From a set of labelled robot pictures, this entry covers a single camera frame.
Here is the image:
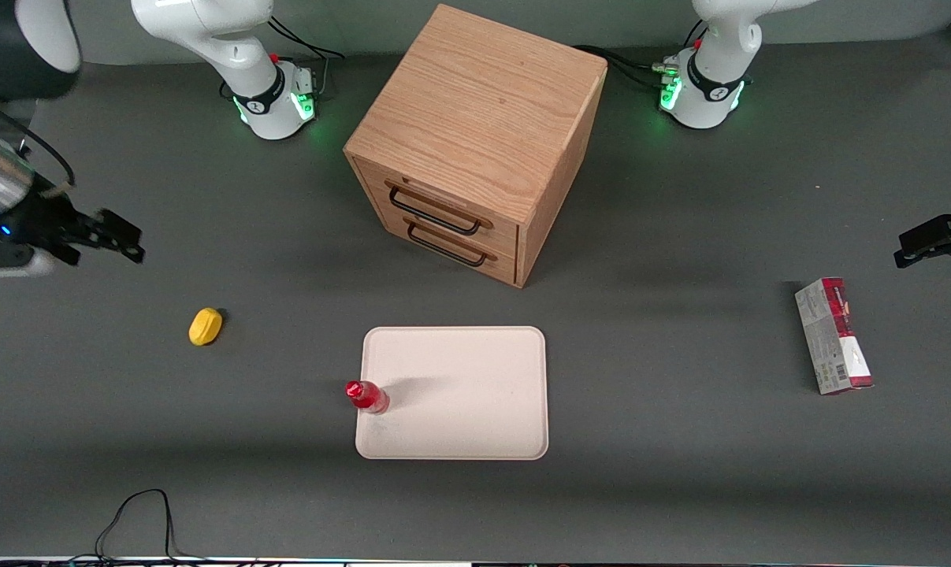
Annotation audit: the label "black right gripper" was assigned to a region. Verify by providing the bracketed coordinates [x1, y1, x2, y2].
[0, 189, 147, 273]

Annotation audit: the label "red coke bottle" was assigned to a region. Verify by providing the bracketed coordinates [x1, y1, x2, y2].
[344, 380, 391, 416]

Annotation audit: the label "beige plastic tray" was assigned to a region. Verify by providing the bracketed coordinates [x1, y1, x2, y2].
[355, 325, 550, 461]

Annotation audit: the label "yellow lemon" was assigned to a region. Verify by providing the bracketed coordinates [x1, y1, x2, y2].
[188, 307, 225, 347]

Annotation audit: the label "grey and red carton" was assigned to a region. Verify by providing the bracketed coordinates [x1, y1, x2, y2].
[793, 276, 875, 396]

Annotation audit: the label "wooden drawer front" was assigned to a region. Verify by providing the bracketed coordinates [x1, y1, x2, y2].
[352, 157, 522, 254]
[379, 214, 520, 286]

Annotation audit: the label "wooden drawer cabinet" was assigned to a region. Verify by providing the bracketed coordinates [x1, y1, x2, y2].
[343, 3, 609, 290]

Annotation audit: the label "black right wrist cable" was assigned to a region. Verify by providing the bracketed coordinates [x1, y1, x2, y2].
[0, 93, 77, 198]

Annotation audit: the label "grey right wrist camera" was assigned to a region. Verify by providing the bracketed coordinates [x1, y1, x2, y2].
[0, 246, 57, 278]

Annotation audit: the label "black right arm base cables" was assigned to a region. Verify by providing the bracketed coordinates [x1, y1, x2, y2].
[220, 14, 345, 99]

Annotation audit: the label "black arm base cables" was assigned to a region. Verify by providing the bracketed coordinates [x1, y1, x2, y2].
[573, 19, 709, 89]
[220, 14, 345, 99]

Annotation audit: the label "thin black looped cable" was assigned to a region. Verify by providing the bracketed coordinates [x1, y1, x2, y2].
[64, 488, 212, 565]

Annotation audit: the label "black metal drawer handle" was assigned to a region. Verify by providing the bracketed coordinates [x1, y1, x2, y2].
[387, 184, 485, 236]
[406, 222, 492, 268]

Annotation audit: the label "black left arm base cables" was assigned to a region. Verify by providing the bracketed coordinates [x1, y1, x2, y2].
[573, 19, 709, 89]

